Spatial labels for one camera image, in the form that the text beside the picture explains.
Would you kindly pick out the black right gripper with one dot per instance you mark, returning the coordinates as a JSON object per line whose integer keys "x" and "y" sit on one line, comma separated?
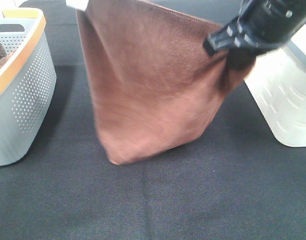
{"x": 259, "y": 27}

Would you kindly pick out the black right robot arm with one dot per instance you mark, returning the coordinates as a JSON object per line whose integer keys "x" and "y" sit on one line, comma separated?
{"x": 259, "y": 27}

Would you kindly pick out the white plastic storage box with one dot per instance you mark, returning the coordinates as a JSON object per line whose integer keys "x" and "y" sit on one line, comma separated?
{"x": 277, "y": 83}

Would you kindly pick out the black table cloth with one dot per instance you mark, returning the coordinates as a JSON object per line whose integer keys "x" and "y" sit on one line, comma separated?
{"x": 235, "y": 182}

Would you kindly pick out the grey perforated laundry basket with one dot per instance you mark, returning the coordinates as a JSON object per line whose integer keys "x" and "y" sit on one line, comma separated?
{"x": 27, "y": 81}

